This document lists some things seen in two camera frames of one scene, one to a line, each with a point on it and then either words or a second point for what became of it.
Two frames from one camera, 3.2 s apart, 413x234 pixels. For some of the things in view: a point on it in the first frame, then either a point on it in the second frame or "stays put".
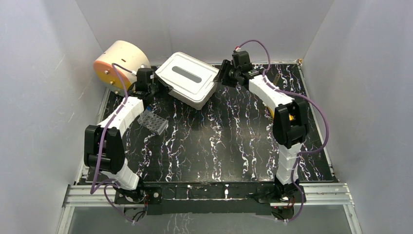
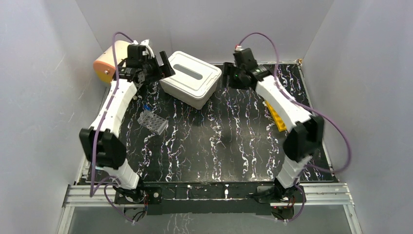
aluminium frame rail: (338, 194) stays put
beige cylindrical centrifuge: (125, 54) stays put
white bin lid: (188, 75) stays put
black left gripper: (154, 86) -> (157, 68)
